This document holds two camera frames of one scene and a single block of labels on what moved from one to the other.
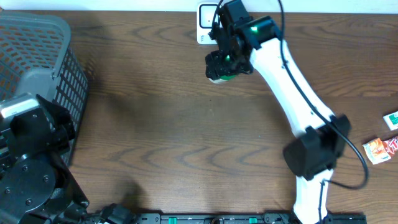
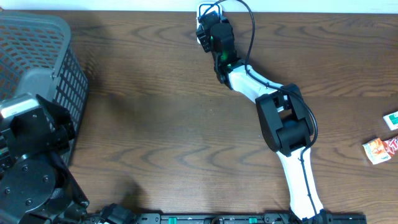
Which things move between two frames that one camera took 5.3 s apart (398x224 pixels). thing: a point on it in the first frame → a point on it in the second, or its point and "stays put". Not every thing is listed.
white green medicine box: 392,121 stays put
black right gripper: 217,68 → 203,36
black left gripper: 58,129 stays put
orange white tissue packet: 377,151 stays put
